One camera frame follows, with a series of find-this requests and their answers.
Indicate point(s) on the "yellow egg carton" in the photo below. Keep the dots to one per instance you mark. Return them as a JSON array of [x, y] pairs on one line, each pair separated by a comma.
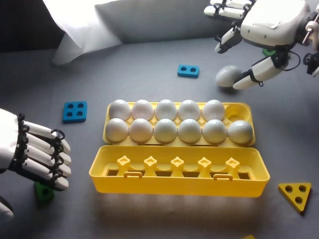
[[174, 185]]

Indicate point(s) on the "grey table cloth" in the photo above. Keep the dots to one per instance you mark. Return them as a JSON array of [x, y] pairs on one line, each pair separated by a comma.
[[149, 74]]

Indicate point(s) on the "green two-hole block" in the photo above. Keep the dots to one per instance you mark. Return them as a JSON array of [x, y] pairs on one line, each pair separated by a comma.
[[41, 195]]

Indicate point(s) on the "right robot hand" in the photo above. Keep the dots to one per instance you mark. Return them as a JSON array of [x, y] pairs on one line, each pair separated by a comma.
[[274, 22]]

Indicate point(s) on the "yellow triangle three-hole block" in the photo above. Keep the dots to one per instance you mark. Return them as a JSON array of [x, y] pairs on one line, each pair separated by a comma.
[[292, 196]]

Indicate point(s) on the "green four-hole block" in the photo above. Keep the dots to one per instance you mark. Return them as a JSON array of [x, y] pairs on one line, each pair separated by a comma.
[[268, 52]]

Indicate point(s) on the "white backdrop sheet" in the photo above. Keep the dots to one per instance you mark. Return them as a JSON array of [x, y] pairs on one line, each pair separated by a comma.
[[149, 20]]

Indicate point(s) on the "blue two-hole block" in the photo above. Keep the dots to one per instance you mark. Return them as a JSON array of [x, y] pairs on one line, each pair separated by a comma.
[[188, 74]]

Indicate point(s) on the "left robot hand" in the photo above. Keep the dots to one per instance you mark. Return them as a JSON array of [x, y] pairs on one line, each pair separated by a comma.
[[37, 149]]

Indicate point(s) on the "yellow two-hole block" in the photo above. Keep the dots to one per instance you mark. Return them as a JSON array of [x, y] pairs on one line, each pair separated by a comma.
[[248, 237]]

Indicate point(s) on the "blue four-hole block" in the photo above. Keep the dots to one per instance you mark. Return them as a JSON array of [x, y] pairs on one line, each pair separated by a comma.
[[74, 119]]

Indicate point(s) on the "white egg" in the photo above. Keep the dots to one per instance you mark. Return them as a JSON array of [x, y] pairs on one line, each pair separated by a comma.
[[166, 109], [120, 109], [117, 129], [142, 109], [225, 76], [190, 130], [165, 130], [240, 132], [141, 130], [189, 109], [214, 130], [213, 109]]

